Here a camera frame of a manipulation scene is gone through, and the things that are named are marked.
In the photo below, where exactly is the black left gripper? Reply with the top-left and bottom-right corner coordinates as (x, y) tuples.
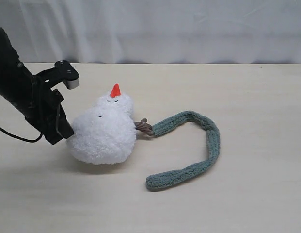
(18, 75), (74, 145)

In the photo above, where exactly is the white plush snowman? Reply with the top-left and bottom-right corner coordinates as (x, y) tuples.
(66, 83), (154, 165)

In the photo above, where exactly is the teal fuzzy knit scarf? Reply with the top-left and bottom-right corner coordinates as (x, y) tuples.
(145, 110), (221, 192)

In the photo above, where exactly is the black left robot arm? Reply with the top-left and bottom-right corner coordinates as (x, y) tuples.
(0, 27), (79, 145)

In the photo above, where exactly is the white curtain backdrop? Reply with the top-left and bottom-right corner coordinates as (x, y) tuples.
(0, 0), (301, 64)

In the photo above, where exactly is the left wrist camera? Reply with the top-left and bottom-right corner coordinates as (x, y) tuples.
(36, 60), (79, 90)

